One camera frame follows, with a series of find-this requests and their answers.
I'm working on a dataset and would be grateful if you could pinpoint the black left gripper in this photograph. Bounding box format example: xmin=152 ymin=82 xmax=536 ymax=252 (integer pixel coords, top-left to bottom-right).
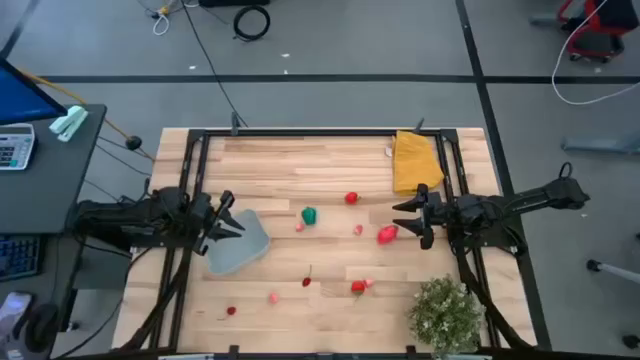
xmin=187 ymin=189 xmax=246 ymax=257

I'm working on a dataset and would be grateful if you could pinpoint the grey plastic tupperware container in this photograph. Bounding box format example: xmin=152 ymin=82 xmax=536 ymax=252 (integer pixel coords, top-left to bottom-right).
xmin=204 ymin=208 xmax=272 ymax=276

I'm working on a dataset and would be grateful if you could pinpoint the yellow cloth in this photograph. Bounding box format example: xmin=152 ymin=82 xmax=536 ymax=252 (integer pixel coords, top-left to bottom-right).
xmin=391 ymin=130 xmax=446 ymax=197

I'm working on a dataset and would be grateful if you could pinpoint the mint green stapler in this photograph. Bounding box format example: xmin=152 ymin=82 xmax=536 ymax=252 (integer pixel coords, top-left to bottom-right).
xmin=48 ymin=104 xmax=90 ymax=143

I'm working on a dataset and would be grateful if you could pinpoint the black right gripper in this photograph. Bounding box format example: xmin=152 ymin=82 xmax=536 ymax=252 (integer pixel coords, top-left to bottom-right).
xmin=391 ymin=183 xmax=457 ymax=251

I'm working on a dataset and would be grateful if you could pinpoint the artificial green potted plant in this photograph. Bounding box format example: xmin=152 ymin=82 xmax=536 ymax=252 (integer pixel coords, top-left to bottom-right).
xmin=407 ymin=273 xmax=486 ymax=359

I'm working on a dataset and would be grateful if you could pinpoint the smartphone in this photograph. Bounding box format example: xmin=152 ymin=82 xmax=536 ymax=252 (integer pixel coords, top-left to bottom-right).
xmin=0 ymin=291 xmax=34 ymax=331

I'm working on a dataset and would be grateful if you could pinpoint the white floor cable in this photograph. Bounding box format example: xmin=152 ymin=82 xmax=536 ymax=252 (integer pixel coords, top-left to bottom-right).
xmin=551 ymin=0 xmax=640 ymax=107

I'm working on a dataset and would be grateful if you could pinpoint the black computer keyboard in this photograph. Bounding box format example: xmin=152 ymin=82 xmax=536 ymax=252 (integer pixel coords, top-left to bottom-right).
xmin=0 ymin=234 xmax=42 ymax=282

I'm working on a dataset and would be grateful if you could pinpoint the yellow floor cable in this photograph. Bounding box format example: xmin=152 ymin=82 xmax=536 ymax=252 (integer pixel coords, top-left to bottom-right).
xmin=19 ymin=69 xmax=156 ymax=163

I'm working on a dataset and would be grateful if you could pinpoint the grey desk calculator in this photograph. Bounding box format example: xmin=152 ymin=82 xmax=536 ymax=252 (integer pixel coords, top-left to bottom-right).
xmin=0 ymin=122 xmax=37 ymax=172

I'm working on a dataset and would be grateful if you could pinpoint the coiled black cable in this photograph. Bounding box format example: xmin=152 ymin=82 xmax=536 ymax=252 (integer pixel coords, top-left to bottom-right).
xmin=232 ymin=4 xmax=272 ymax=42

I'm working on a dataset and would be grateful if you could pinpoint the black computer mouse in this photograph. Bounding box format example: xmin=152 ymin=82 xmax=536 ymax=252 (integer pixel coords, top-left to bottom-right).
xmin=24 ymin=302 xmax=60 ymax=354

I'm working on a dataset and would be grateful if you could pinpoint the long black floor cable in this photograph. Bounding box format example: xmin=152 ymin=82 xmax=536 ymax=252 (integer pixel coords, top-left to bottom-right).
xmin=180 ymin=0 xmax=250 ymax=129

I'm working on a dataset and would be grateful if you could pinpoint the computer monitor blue screen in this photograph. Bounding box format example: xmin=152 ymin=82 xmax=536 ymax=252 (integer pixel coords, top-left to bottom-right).
xmin=0 ymin=57 xmax=69 ymax=126

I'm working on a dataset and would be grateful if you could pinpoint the red and black chair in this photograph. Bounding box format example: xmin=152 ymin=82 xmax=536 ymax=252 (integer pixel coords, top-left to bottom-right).
xmin=557 ymin=0 xmax=640 ymax=64

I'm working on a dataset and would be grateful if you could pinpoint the grey furniture foot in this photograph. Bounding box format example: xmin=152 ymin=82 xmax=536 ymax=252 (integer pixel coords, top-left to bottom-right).
xmin=560 ymin=133 xmax=640 ymax=155

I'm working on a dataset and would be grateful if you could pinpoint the white cable bundle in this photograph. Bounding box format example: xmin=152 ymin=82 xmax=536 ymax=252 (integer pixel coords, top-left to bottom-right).
xmin=137 ymin=0 xmax=201 ymax=37

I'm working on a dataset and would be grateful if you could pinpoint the dark grey desk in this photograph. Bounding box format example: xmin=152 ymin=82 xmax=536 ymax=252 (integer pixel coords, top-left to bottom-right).
xmin=0 ymin=103 xmax=108 ymax=236

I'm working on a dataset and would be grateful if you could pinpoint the black metal table frame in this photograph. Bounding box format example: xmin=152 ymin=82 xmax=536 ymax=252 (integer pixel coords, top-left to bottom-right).
xmin=117 ymin=127 xmax=534 ymax=359

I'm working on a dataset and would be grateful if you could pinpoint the white leg with black caster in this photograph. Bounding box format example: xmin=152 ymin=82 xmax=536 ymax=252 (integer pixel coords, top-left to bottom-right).
xmin=586 ymin=258 xmax=640 ymax=286

